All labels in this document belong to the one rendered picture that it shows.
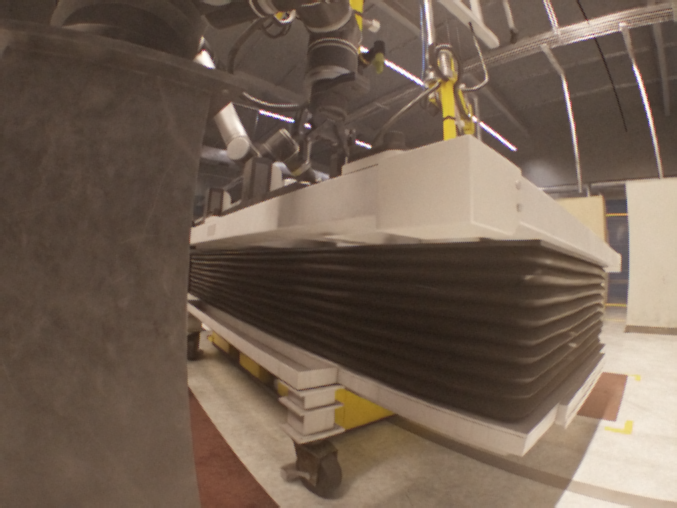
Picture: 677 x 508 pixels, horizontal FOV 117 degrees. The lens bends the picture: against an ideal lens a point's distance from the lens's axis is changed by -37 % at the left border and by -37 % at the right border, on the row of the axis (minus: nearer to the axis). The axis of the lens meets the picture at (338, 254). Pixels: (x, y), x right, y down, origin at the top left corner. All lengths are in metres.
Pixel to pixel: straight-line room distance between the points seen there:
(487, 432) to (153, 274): 0.61
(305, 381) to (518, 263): 0.61
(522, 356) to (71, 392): 0.65
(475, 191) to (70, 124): 0.39
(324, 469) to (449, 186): 0.86
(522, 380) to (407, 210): 0.41
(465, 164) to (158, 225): 0.30
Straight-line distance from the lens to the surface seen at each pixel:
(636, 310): 5.21
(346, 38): 0.72
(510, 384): 0.66
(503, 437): 0.67
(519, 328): 0.64
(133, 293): 0.34
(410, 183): 0.37
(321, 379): 0.94
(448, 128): 1.96
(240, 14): 0.70
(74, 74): 0.38
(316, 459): 1.01
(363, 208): 0.42
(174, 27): 0.48
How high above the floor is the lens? 0.70
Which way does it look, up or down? 3 degrees up
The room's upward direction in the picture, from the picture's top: 3 degrees clockwise
